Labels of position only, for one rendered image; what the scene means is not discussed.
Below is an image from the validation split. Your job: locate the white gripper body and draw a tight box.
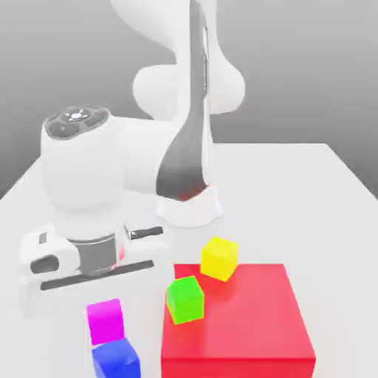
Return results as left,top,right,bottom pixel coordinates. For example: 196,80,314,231
18,252,176,320

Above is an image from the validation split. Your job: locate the small magenta cube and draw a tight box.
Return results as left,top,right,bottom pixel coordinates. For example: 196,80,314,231
86,298,126,346

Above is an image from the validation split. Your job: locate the small blue cube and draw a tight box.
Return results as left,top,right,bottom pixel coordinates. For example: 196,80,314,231
91,337,142,378

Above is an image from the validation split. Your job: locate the small green cube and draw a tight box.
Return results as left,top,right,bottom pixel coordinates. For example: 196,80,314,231
165,275,205,326

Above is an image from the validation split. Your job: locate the small yellow cube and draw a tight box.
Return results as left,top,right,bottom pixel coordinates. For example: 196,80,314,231
199,236,239,284

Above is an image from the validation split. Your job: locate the large red box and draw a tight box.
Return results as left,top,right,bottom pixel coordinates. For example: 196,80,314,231
160,263,317,378

